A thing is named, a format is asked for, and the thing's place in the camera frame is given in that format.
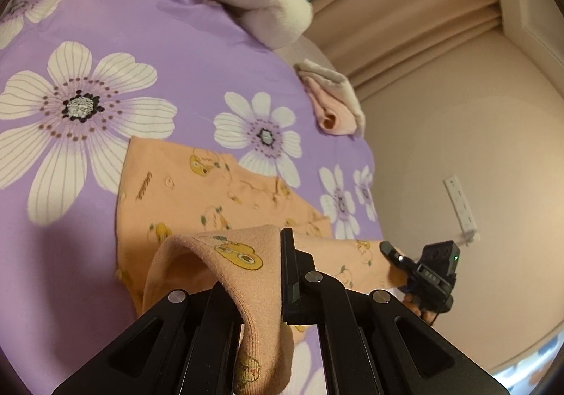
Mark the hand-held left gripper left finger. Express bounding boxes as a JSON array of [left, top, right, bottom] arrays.
[[50, 280, 247, 395]]

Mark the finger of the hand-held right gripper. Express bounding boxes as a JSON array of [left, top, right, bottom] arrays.
[[379, 241, 418, 280]]

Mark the orange cartoon print shirt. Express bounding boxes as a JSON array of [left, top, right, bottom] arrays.
[[115, 137, 410, 395]]

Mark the white wall socket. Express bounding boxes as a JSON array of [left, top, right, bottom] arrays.
[[444, 175, 479, 233]]

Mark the pink folded garment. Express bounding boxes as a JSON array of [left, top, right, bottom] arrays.
[[304, 77, 358, 136]]

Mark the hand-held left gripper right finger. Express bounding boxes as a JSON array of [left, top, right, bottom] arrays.
[[280, 228, 506, 395]]

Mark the white door frame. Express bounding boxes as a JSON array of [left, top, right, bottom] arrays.
[[482, 0, 564, 74]]

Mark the cream folded cloth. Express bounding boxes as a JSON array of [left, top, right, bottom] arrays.
[[294, 60, 366, 137]]

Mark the purple floral bedsheet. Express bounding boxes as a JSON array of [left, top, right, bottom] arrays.
[[0, 0, 377, 395]]

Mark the beige curtain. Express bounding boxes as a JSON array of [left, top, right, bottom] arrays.
[[304, 0, 503, 90]]

